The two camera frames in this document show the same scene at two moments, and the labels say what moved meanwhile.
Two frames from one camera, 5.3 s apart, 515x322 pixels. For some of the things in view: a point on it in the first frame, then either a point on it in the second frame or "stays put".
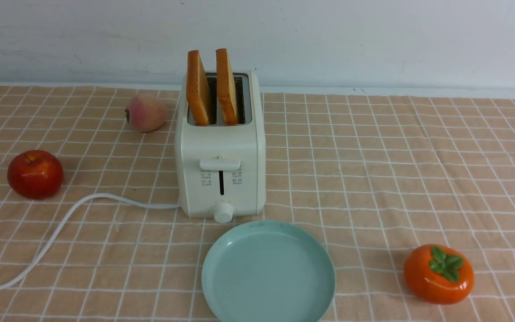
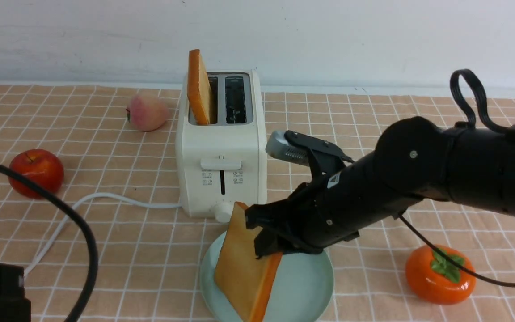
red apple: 35,174 stays put
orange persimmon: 438,274 stays put
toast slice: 198,95 stays put
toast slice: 225,88 → 244,278
